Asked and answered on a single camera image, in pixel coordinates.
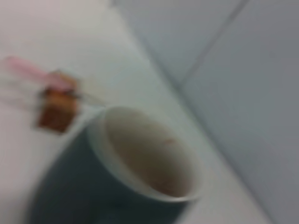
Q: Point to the grey ceramic cup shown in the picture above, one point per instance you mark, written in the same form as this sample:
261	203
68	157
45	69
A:
77	177

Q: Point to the stained wooden block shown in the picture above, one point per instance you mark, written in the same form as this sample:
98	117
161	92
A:
56	114

